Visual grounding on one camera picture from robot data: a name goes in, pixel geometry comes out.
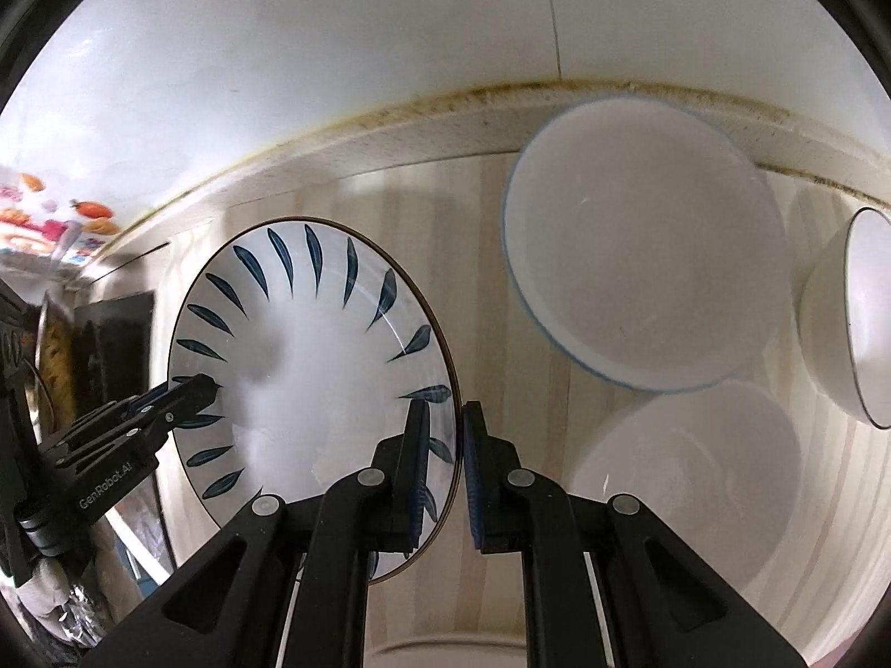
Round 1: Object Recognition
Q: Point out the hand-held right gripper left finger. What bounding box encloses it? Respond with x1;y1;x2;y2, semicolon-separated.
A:
84;400;433;668

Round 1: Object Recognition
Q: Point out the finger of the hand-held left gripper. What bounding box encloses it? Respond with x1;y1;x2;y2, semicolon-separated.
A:
45;374;218;460
42;381;225;472

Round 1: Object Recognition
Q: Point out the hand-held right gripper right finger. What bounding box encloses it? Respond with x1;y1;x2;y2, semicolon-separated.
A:
463;400;815;668

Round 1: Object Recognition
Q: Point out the blue leaf pattern plate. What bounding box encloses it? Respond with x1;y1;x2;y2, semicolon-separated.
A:
167;217;461;582

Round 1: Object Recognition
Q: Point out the plain white bowl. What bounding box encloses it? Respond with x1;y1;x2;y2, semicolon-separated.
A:
564;379;812;594

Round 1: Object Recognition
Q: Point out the blue rim white bowl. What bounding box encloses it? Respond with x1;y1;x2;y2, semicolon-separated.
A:
502;97;791;392

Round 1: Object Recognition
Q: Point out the dark rim white bowl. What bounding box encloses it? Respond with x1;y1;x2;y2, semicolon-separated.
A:
799;207;891;430

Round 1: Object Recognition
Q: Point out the colourful wall sticker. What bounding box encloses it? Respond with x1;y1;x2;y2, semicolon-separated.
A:
0;170;116;269

